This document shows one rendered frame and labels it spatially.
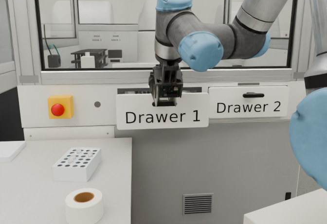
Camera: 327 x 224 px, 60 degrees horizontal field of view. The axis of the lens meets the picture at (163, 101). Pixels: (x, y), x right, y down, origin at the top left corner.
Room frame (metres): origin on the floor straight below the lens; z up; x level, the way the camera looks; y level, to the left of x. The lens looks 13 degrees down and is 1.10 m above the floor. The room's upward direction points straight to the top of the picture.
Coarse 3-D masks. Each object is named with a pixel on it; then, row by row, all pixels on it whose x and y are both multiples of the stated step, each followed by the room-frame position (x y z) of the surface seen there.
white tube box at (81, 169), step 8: (72, 152) 0.72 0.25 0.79; (96, 152) 0.72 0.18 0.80; (64, 160) 0.66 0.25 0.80; (80, 160) 0.66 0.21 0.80; (88, 160) 0.66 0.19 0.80; (96, 160) 0.70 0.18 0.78; (56, 168) 0.62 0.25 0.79; (64, 168) 0.62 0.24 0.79; (72, 168) 0.62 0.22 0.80; (80, 168) 0.62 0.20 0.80; (88, 168) 0.63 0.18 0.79; (56, 176) 0.62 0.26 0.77; (64, 176) 0.62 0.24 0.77; (72, 176) 0.62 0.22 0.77; (80, 176) 0.62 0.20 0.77; (88, 176) 0.63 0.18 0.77
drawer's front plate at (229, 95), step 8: (216, 88) 0.96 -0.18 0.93; (224, 88) 0.97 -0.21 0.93; (232, 88) 0.97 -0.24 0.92; (240, 88) 0.97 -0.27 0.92; (248, 88) 0.97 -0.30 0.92; (256, 88) 0.98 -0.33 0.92; (264, 88) 0.98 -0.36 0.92; (272, 88) 0.98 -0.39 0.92; (280, 88) 0.99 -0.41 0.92; (288, 88) 0.99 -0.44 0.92; (216, 96) 0.96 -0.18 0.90; (224, 96) 0.97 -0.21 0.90; (232, 96) 0.97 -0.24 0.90; (240, 96) 0.97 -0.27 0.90; (264, 96) 0.98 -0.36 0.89; (272, 96) 0.98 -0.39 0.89; (280, 96) 0.99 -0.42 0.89; (288, 96) 0.99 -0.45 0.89; (216, 104) 0.96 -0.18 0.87; (232, 104) 0.97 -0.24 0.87; (240, 104) 0.97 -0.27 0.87; (272, 104) 0.98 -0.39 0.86; (280, 104) 0.99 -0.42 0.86; (216, 112) 0.96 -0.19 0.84; (224, 112) 0.97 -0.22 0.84; (232, 112) 0.97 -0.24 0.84; (240, 112) 0.97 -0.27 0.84; (248, 112) 0.98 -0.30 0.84; (256, 112) 0.98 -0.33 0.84; (264, 112) 0.98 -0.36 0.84; (272, 112) 0.98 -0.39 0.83; (280, 112) 0.99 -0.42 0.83
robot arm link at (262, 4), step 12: (252, 0) 0.57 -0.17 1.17; (264, 0) 0.55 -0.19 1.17; (276, 0) 0.55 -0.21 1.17; (240, 12) 0.60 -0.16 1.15; (252, 12) 0.57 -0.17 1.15; (264, 12) 0.56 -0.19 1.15; (276, 12) 0.57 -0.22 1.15; (228, 24) 0.61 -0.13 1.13; (240, 24) 0.59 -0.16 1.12; (252, 24) 0.58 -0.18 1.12; (264, 24) 0.58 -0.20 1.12; (240, 36) 0.59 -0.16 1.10; (252, 36) 0.59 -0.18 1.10; (264, 36) 0.61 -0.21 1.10; (240, 48) 0.59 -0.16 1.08; (252, 48) 0.61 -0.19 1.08; (264, 48) 0.63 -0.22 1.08
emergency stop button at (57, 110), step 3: (54, 105) 0.86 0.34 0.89; (57, 105) 0.86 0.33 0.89; (60, 105) 0.86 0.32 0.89; (51, 108) 0.86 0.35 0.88; (54, 108) 0.85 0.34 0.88; (57, 108) 0.86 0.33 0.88; (60, 108) 0.86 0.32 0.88; (63, 108) 0.86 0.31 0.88; (51, 111) 0.86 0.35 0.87; (54, 111) 0.85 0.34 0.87; (57, 111) 0.85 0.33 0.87; (60, 111) 0.86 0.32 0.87; (63, 111) 0.86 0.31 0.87; (54, 114) 0.86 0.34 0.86; (57, 114) 0.86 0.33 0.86; (60, 114) 0.86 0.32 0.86
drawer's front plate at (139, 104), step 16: (128, 96) 0.84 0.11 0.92; (144, 96) 0.85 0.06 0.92; (192, 96) 0.86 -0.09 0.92; (208, 96) 0.87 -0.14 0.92; (144, 112) 0.85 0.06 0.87; (160, 112) 0.85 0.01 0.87; (176, 112) 0.86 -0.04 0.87; (192, 112) 0.86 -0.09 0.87; (208, 112) 0.87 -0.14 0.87; (128, 128) 0.84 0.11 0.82; (144, 128) 0.85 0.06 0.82
